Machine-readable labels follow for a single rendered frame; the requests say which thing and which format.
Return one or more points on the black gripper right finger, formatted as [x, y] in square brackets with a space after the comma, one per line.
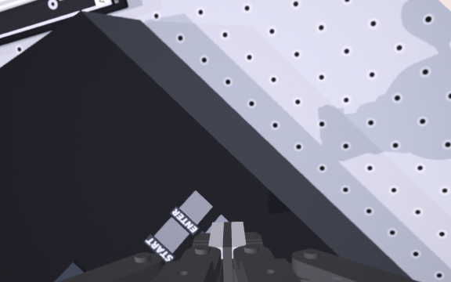
[249, 262]

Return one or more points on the grey perforated base plate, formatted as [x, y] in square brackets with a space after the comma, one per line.
[355, 94]

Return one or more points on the black rectangular frame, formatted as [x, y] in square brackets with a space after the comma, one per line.
[40, 16]

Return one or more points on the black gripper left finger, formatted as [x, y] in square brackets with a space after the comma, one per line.
[207, 262]

